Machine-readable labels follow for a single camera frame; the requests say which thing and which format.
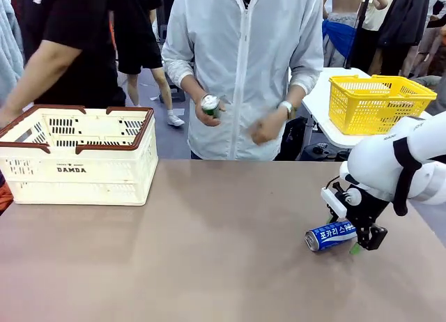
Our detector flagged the black bag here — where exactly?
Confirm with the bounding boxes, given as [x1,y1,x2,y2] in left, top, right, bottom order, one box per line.
[275,116,309,162]

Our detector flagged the cream shopping basket brown handles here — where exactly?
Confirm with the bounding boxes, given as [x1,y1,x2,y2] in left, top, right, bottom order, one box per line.
[0,104,160,207]

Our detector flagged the yellow plastic shopping basket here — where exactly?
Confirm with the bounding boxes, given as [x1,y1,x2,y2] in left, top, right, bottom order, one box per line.
[328,74,438,136]

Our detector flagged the wristwatch with pale strap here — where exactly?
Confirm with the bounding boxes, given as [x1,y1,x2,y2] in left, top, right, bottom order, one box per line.
[278,100,297,120]

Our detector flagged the green drink can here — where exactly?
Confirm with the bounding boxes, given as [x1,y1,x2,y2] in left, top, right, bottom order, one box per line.
[201,93,224,119]

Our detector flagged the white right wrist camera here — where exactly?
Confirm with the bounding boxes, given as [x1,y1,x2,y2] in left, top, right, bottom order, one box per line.
[320,181,348,217]

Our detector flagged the person's right hand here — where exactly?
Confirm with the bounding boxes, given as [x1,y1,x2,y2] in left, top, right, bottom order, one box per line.
[192,91,227,128]

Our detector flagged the orange cloth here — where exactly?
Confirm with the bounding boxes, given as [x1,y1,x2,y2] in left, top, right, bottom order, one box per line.
[0,182,15,213]

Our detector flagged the grey clothed bystander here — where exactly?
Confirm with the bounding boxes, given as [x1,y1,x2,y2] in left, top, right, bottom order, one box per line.
[414,74,446,116]

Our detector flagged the person's left forearm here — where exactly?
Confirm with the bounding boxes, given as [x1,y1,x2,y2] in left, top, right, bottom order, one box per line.
[278,83,307,109]

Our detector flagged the person's left hand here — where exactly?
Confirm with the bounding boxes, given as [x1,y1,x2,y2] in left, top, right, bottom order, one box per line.
[249,107,292,146]

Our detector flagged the bare torso mannequin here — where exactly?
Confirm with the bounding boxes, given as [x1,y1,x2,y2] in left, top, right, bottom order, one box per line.
[322,0,388,68]

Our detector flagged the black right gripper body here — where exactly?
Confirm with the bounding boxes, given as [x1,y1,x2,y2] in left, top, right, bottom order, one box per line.
[343,185,390,232]

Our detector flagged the person's right forearm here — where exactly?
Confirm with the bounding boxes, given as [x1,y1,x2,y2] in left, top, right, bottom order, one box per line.
[179,72,210,103]

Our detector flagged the black stand pole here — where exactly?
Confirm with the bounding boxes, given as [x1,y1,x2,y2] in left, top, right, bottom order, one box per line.
[344,0,373,70]

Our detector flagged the white side table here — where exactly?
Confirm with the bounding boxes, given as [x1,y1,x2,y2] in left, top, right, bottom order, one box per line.
[301,66,446,151]

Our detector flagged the bystander in black T-shirt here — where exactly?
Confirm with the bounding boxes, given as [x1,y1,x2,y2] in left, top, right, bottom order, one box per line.
[0,0,127,128]

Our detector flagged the blue cloth on mannequin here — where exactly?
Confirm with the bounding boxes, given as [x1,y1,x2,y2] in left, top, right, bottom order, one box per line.
[322,18,358,54]

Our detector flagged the black right arm cable sleeve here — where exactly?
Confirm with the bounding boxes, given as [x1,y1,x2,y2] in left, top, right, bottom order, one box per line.
[392,137,423,217]

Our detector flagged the black floor equipment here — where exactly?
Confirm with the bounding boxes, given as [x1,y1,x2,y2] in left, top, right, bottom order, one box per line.
[302,143,351,162]

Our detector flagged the light blue fleece garment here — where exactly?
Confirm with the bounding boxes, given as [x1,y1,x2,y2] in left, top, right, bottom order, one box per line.
[0,0,25,105]

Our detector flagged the person in white jacket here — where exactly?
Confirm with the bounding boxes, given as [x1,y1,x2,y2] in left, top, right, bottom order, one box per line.
[161,0,325,162]

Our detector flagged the bystander in cream shirt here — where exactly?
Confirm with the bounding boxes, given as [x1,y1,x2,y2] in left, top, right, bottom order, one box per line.
[361,0,400,32]

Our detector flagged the bystander in black shorts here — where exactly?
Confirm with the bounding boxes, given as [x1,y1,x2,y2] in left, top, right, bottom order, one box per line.
[109,0,186,128]

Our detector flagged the blue Pocari Sweat can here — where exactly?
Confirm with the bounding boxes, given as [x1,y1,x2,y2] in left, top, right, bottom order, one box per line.
[305,221,359,254]

